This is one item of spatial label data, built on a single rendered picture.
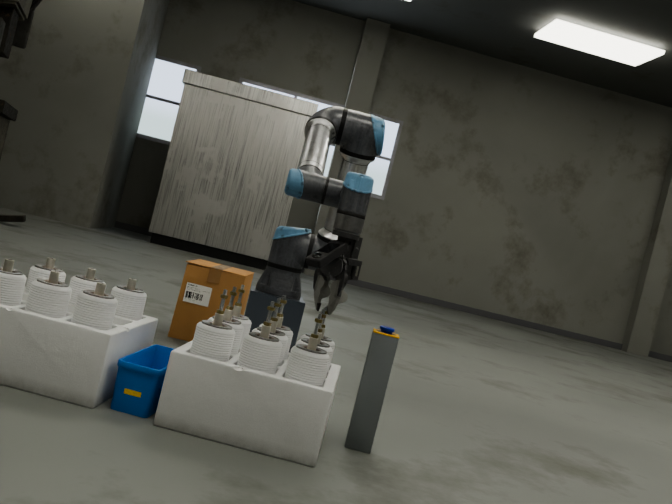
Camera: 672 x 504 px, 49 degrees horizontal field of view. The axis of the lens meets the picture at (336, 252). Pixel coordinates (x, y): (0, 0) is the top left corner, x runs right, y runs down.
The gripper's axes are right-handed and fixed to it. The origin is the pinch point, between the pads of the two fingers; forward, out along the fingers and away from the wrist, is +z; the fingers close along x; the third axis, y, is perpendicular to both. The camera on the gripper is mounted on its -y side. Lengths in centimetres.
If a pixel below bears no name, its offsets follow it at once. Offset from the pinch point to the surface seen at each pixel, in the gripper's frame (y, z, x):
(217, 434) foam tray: -24.5, 32.7, 2.0
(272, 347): -17.1, 10.7, -1.5
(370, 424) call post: 14.7, 27.0, -13.2
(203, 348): -26.8, 14.8, 10.8
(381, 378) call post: 14.6, 14.6, -13.1
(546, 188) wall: 768, -148, 282
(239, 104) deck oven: 395, -132, 482
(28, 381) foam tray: -51, 32, 40
